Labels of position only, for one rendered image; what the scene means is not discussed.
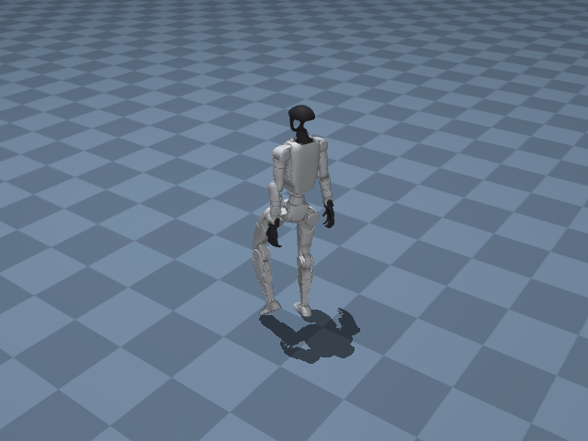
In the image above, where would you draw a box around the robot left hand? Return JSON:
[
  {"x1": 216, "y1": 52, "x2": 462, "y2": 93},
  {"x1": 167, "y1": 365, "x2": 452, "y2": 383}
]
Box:
[{"x1": 266, "y1": 218, "x2": 282, "y2": 247}]

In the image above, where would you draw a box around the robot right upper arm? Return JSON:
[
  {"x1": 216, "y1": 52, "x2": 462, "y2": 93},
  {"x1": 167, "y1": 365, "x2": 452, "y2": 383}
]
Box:
[{"x1": 315, "y1": 137, "x2": 328, "y2": 178}]

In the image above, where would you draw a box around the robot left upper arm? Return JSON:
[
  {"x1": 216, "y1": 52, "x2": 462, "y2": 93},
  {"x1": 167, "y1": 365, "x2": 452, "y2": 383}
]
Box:
[{"x1": 270, "y1": 144, "x2": 291, "y2": 193}]

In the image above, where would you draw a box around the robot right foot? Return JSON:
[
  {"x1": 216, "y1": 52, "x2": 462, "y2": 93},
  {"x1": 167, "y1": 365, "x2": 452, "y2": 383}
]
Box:
[{"x1": 294, "y1": 302, "x2": 311, "y2": 317}]

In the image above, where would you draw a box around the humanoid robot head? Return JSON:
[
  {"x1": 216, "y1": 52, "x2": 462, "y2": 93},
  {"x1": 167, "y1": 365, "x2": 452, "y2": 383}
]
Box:
[{"x1": 288, "y1": 105, "x2": 315, "y2": 145}]

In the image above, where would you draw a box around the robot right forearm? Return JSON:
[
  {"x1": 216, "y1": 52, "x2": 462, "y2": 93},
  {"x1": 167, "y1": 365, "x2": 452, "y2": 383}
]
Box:
[{"x1": 319, "y1": 168, "x2": 334, "y2": 206}]

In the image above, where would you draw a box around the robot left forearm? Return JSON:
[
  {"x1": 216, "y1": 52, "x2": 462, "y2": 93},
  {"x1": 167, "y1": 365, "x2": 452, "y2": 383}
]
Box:
[{"x1": 268, "y1": 182, "x2": 282, "y2": 225}]

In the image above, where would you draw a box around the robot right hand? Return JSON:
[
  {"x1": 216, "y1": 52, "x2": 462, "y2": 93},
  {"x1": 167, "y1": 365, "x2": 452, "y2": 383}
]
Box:
[{"x1": 322, "y1": 199, "x2": 334, "y2": 228}]

